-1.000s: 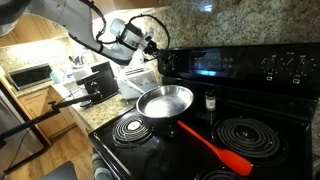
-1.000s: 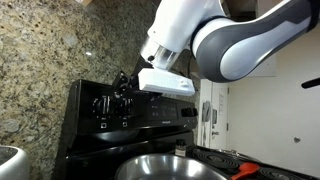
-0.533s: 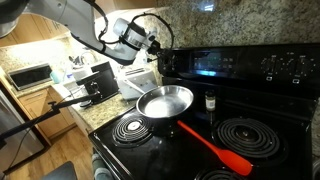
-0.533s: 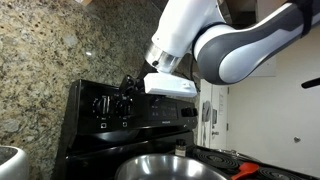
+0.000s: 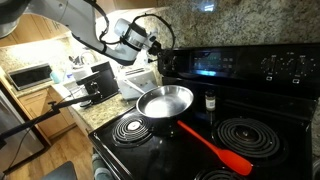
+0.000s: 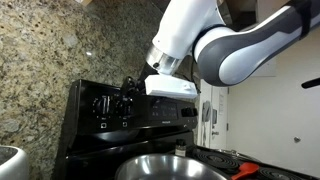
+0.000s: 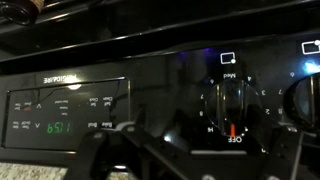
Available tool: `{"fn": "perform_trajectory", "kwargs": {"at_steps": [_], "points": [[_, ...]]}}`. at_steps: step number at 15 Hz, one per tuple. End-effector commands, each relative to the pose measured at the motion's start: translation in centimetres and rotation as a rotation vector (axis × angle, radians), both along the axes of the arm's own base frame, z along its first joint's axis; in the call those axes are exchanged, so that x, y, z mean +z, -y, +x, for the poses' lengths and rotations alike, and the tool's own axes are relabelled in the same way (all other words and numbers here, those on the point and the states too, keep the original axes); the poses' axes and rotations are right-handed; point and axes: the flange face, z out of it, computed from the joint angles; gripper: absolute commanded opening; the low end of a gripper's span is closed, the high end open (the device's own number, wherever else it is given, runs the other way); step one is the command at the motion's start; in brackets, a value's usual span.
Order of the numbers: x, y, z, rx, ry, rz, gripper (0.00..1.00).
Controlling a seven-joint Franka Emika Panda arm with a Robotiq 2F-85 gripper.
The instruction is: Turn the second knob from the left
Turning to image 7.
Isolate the black stove knob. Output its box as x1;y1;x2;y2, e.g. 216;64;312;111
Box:
204;79;263;137
283;73;320;133

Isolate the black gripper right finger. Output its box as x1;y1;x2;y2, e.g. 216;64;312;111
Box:
259;121;320;180

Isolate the black electric stove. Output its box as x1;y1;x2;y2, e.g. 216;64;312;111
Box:
0;0;320;180

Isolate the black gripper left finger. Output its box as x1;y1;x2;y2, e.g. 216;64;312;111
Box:
63;121;190;180

